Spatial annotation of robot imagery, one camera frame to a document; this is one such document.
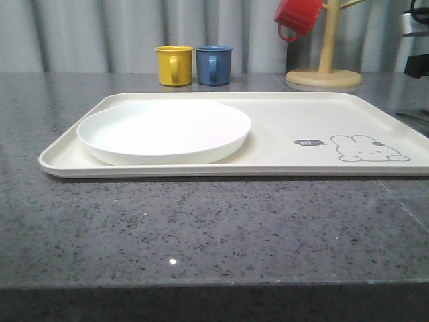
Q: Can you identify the blue enamel mug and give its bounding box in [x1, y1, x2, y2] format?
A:
[195, 46, 233, 86]

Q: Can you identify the white round plate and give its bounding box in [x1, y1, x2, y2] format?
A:
[76, 100, 251, 166]

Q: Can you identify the silver metal fork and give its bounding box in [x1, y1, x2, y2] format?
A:
[396, 109, 428, 125]

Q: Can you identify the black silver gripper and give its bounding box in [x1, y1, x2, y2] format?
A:
[401, 0, 428, 79]

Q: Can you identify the red enamel mug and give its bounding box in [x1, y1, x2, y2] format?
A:
[274, 0, 324, 42]

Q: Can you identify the wooden mug tree stand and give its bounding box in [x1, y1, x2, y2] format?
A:
[286, 0, 363, 87]

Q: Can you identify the grey pleated curtain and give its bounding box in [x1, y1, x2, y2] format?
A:
[1, 1, 428, 73]

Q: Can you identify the yellow enamel mug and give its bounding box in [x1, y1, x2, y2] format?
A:
[155, 46, 194, 87]

